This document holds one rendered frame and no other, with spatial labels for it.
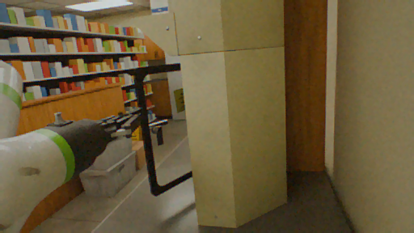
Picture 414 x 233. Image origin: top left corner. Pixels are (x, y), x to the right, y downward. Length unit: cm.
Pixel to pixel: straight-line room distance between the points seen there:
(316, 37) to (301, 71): 12
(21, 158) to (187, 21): 43
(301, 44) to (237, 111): 42
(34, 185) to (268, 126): 55
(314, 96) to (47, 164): 84
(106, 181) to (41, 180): 263
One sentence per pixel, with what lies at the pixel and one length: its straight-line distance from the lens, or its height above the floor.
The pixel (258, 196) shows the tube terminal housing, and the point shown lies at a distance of 77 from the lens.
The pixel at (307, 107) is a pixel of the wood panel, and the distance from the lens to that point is 100.
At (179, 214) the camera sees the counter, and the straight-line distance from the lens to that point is 84.
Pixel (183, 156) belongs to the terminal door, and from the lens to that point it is 89.
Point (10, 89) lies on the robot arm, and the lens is 74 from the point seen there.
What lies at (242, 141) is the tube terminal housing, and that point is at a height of 118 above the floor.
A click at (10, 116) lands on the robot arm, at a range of 67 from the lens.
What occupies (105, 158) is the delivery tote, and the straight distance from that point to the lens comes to 292.
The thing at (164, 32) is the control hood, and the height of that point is 147.
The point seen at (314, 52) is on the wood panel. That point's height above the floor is 138.
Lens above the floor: 140
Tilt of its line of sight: 13 degrees down
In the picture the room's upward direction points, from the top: 5 degrees counter-clockwise
